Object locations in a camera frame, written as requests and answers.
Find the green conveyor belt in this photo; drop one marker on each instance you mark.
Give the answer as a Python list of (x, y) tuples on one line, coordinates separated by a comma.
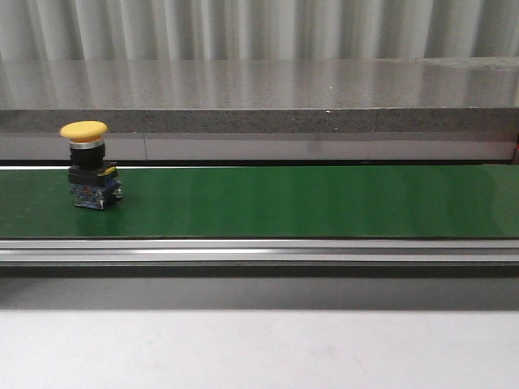
[(436, 201)]

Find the grey speckled stone counter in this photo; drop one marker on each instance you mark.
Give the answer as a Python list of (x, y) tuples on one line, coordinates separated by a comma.
[(258, 96)]

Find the white corrugated curtain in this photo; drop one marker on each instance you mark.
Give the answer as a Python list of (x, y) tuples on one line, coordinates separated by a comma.
[(279, 30)]

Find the white conveyor back rail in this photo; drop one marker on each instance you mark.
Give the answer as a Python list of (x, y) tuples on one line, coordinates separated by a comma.
[(356, 146)]

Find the aluminium conveyor front rail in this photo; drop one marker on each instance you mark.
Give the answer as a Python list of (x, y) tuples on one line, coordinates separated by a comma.
[(133, 252)]

